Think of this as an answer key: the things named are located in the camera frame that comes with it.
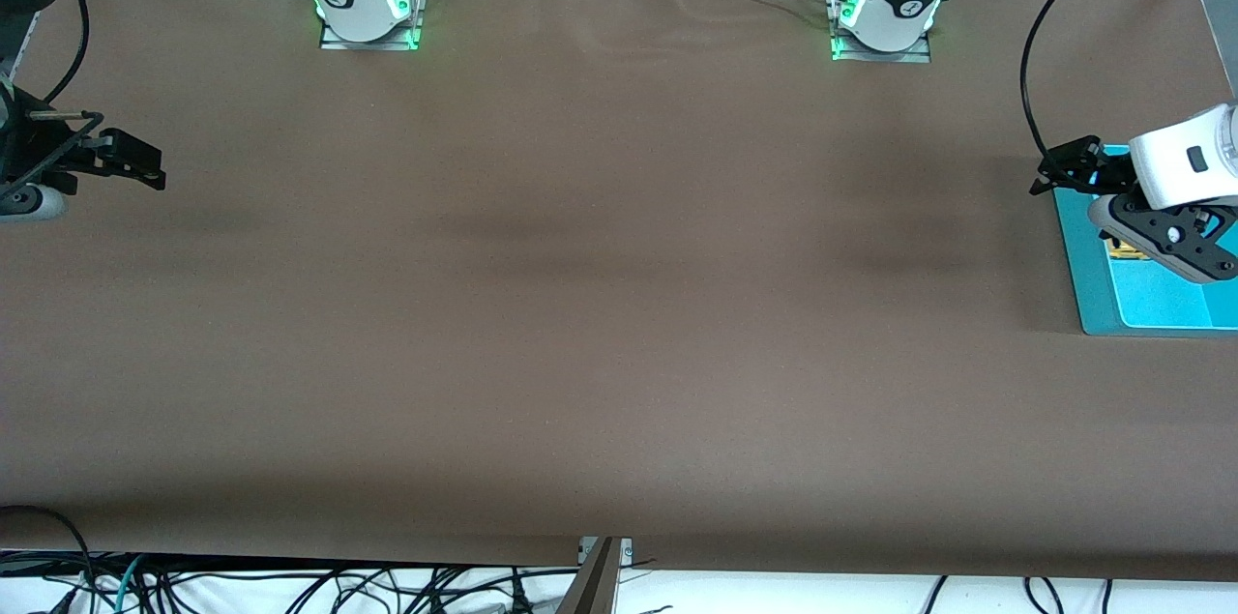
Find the brown table cover sheet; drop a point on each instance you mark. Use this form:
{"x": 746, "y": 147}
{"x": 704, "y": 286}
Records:
{"x": 619, "y": 353}

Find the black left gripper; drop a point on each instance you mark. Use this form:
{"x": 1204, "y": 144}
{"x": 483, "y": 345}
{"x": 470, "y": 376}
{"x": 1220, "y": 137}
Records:
{"x": 1109, "y": 172}

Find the metal base plate right arm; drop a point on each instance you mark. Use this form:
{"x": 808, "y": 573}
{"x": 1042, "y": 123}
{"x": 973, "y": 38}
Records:
{"x": 334, "y": 40}

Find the metal base plate left arm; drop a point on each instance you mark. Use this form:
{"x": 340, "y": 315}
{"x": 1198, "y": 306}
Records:
{"x": 919, "y": 53}

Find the teal plastic storage bin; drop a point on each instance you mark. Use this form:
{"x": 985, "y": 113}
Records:
{"x": 1161, "y": 305}

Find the silver frame bracket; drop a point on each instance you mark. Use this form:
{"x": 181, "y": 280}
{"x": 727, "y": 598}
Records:
{"x": 626, "y": 551}

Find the yellow beetle toy car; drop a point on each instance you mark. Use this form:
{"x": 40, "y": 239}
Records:
{"x": 1127, "y": 252}

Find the dark table frame beam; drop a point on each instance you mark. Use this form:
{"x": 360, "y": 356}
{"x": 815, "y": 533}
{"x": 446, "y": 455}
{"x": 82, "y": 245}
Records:
{"x": 590, "y": 590}

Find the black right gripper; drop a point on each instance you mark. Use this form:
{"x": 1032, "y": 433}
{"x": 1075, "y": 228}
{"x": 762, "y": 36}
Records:
{"x": 19, "y": 148}

